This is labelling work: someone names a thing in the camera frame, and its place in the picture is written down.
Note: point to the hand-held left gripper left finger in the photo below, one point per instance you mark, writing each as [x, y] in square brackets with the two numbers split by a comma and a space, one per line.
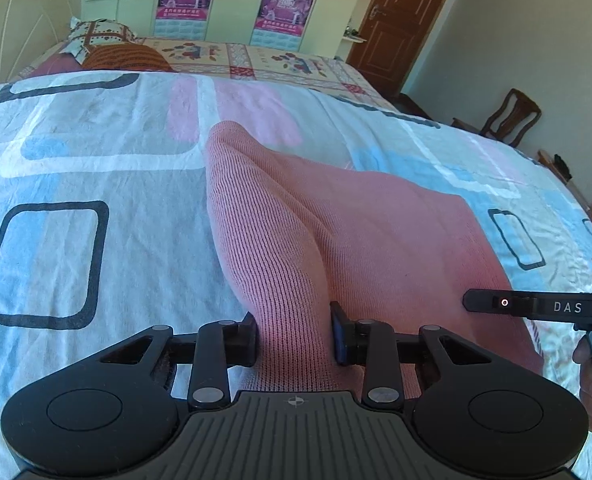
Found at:
[248, 337]

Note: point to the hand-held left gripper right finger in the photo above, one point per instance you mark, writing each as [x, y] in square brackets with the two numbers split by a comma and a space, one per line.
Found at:
[340, 332]

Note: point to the pink knit shirt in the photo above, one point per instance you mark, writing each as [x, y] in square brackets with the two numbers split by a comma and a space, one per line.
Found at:
[336, 220]

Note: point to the dark object on table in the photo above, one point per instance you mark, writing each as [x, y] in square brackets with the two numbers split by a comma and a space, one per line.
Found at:
[561, 166]

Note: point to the dark wooden chair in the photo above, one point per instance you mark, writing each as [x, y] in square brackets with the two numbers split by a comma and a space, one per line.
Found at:
[513, 120]

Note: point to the geometric print bed sheet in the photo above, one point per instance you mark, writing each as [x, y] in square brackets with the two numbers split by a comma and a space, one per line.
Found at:
[101, 160]

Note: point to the floral patterned quilt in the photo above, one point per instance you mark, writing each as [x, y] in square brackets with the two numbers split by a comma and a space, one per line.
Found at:
[256, 57]

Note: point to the orange brown pillow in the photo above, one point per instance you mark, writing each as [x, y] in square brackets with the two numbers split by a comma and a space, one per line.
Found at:
[131, 57]

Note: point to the brown wooden door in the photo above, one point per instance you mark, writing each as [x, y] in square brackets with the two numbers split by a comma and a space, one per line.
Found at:
[401, 25]

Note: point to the cream wardrobe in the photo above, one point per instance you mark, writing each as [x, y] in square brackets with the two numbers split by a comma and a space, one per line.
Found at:
[236, 5]

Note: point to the patterned white pillow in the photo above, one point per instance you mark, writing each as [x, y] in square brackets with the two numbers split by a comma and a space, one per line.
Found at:
[101, 32]

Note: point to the cream bed headboard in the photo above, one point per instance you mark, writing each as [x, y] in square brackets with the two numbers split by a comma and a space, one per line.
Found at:
[11, 35]

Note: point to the wall poster with figures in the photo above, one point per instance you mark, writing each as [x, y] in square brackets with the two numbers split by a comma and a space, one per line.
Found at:
[283, 12]
[186, 0]

